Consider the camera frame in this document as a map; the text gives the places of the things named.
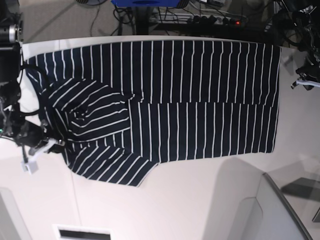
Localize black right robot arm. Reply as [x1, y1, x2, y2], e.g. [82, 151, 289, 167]
[0, 0, 65, 154]

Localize blue box on stand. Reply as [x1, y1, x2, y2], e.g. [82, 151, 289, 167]
[111, 0, 180, 8]

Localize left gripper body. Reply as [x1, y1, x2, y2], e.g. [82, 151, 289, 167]
[296, 65, 320, 90]

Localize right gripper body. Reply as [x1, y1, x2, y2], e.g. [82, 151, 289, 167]
[13, 122, 61, 149]

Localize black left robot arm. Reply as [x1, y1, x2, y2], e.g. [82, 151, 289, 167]
[272, 0, 320, 91]

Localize black power strip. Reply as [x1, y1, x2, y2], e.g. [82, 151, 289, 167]
[149, 12, 245, 27]

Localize grey monitor edge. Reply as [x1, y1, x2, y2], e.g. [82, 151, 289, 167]
[263, 173, 313, 240]

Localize black table leg post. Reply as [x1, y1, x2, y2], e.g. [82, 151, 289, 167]
[133, 6, 153, 36]

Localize navy white striped t-shirt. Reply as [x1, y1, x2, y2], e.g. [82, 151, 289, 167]
[25, 40, 282, 187]

